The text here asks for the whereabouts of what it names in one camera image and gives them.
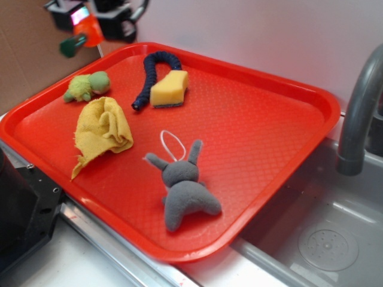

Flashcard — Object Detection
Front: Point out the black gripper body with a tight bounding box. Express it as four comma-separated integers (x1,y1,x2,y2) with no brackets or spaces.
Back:
53,1,150,23

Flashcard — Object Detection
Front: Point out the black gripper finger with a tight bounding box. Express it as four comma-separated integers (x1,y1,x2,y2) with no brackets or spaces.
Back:
96,8,137,43
44,2,89,30

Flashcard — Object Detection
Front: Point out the orange toy carrot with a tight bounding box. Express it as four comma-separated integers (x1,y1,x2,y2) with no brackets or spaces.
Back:
59,14,104,58

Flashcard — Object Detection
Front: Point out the green plush toy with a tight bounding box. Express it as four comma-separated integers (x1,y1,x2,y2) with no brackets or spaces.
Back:
63,71,111,103

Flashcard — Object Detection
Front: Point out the yellow cloth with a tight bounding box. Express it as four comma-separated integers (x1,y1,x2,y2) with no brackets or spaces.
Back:
71,97,133,179

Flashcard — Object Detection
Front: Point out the brown cardboard panel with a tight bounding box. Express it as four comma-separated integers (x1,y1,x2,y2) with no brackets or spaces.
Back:
0,0,138,116

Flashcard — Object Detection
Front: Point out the yellow sponge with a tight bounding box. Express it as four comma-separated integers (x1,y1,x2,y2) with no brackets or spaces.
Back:
150,70,189,108

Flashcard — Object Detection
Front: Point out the red plastic tray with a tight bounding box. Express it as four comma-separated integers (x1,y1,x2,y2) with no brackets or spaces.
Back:
1,43,341,263

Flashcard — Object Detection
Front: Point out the grey plush bunny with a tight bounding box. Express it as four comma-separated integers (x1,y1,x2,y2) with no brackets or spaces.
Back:
144,130,222,232

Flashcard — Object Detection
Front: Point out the grey faucet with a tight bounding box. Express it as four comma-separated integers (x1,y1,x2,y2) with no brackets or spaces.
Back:
336,45,382,176

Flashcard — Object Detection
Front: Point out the grey sink basin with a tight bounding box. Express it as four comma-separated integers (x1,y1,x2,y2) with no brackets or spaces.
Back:
232,134,382,286

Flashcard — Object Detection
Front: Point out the dark blue braided rope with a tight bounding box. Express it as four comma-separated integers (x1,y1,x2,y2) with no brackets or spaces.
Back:
131,50,182,112

